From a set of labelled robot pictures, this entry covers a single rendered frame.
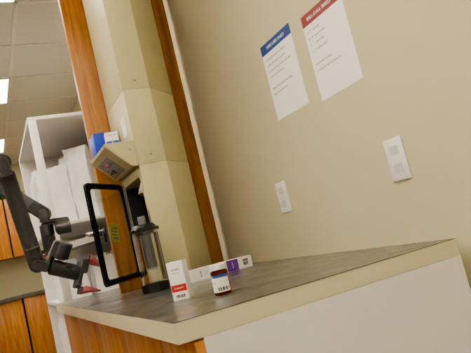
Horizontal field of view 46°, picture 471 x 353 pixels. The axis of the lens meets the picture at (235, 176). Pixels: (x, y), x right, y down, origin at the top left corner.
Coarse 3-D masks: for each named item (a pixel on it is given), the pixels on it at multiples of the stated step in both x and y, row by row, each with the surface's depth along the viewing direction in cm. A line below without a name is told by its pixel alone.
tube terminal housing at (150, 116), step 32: (128, 96) 212; (160, 96) 223; (128, 128) 213; (160, 128) 215; (160, 160) 212; (160, 192) 210; (192, 192) 228; (160, 224) 207; (192, 224) 220; (192, 256) 212
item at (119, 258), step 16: (96, 192) 213; (112, 192) 226; (96, 208) 210; (112, 208) 222; (112, 224) 219; (96, 240) 204; (112, 240) 216; (128, 240) 229; (112, 256) 212; (128, 256) 225; (112, 272) 209; (128, 272) 221
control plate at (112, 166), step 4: (104, 160) 218; (108, 160) 216; (104, 164) 222; (108, 164) 220; (112, 164) 217; (116, 164) 215; (100, 168) 230; (104, 168) 227; (108, 168) 225; (112, 168) 222; (120, 168) 217; (108, 172) 230; (116, 172) 224; (120, 172) 222; (112, 176) 232; (116, 176) 229
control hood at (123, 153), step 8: (104, 144) 205; (112, 144) 206; (120, 144) 207; (128, 144) 208; (104, 152) 210; (112, 152) 206; (120, 152) 206; (128, 152) 208; (96, 160) 224; (112, 160) 214; (120, 160) 209; (128, 160) 207; (136, 160) 208; (128, 168) 212; (120, 176) 228
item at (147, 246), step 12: (156, 228) 194; (132, 240) 195; (144, 240) 191; (156, 240) 194; (144, 252) 191; (156, 252) 192; (144, 264) 191; (156, 264) 191; (144, 276) 191; (156, 276) 190
